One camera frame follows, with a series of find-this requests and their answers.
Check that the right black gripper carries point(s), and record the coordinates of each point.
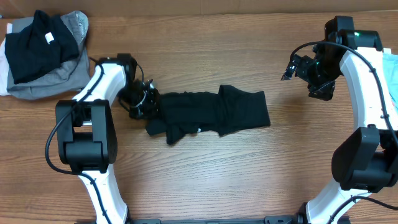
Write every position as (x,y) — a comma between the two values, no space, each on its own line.
(326,90)

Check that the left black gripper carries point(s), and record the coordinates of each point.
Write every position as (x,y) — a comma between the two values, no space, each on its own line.
(150,111)

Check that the black t-shirt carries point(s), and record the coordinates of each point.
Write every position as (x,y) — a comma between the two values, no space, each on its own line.
(225,112)

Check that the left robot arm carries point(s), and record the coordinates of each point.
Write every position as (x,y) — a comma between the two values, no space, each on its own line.
(86,136)

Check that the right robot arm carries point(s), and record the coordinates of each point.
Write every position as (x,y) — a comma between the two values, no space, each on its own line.
(366,162)

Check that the folded grey shirt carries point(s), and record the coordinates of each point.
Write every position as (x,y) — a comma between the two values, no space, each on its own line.
(72,75)

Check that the light blue t-shirt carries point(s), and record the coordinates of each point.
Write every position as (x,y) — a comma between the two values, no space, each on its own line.
(390,72)

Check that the folded black shirt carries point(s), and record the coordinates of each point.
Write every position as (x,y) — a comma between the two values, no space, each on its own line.
(39,48)

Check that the folded white shirt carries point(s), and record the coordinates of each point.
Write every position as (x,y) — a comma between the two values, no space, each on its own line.
(4,66)

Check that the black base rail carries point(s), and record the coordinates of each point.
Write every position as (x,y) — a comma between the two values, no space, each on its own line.
(267,220)

